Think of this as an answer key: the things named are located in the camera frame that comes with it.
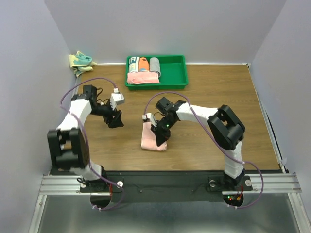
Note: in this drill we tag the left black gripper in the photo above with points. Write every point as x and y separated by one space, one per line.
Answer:
115 122

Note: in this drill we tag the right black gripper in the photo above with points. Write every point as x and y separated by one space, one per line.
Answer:
162 136

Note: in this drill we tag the pink towel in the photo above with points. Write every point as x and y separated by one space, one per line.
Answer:
148 139
136 78

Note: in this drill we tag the yellow green towel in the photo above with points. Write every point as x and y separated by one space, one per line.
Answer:
80 63

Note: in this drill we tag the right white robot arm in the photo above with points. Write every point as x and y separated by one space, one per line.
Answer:
225 129

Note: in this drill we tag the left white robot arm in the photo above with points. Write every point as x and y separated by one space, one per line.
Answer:
68 144

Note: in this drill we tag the pink rolled towel in tray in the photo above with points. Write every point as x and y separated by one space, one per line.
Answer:
136 78

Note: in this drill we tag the green plastic tray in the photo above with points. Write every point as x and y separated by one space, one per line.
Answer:
173 73

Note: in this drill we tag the white green rolled towel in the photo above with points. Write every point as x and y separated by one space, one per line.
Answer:
133 64

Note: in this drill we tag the orange rolled towel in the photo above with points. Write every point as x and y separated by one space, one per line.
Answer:
143 65

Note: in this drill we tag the grey rolled towel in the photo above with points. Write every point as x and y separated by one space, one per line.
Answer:
154 66

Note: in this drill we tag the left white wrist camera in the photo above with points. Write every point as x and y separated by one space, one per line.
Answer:
116 98

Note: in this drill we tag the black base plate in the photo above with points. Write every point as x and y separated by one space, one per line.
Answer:
125 187

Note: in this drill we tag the aluminium frame rail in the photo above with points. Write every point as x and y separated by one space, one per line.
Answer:
189 156

